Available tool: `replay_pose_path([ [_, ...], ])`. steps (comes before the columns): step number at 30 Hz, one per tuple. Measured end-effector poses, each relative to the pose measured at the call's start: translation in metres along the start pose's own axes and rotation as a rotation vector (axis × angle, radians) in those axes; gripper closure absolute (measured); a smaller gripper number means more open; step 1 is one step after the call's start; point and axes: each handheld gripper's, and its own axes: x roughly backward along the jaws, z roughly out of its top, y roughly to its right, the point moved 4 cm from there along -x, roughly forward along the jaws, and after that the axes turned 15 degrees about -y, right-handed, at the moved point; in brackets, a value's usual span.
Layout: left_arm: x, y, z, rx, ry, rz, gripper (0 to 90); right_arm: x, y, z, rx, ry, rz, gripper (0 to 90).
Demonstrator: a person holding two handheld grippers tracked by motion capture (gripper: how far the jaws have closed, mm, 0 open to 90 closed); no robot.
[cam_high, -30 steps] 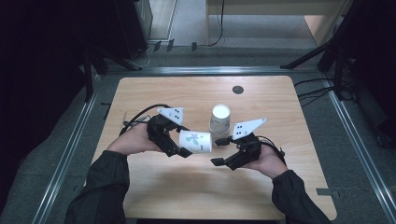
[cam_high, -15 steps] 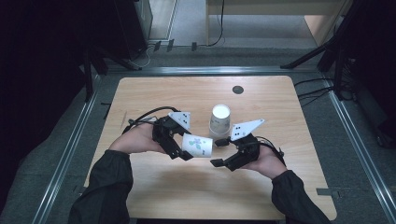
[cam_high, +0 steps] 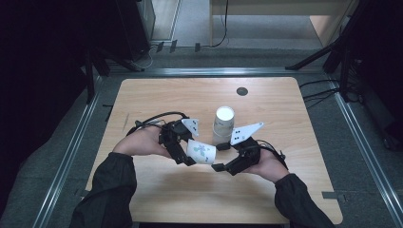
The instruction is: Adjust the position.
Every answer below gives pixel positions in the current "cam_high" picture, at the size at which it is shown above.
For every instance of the grey tape strip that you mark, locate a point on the grey tape strip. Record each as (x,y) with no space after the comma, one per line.
(332,195)

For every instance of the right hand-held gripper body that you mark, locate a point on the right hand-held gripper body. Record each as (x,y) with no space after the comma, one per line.
(250,155)

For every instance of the black computer tower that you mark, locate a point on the black computer tower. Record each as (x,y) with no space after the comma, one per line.
(134,28)

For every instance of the light wooden desk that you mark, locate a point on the light wooden desk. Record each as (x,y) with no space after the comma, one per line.
(269,8)

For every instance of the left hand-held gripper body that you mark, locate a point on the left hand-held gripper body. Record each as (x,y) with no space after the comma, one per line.
(174,133)

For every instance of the black tape mark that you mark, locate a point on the black tape mark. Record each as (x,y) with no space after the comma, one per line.
(108,110)

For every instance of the person's right hand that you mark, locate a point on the person's right hand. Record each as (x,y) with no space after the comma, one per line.
(272,167)

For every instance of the black tripod stand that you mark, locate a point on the black tripod stand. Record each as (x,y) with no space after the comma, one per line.
(335,50)
(95,66)

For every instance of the person's left hand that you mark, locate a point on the person's left hand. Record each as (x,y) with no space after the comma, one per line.
(142,142)

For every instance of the black round table grommet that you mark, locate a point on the black round table grommet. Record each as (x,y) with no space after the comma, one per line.
(242,91)

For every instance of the metal floor rail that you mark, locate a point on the metal floor rail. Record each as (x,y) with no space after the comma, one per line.
(68,158)
(367,152)
(206,71)

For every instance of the white paper cup green print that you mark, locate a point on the white paper cup green print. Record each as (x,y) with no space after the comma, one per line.
(224,120)
(202,152)

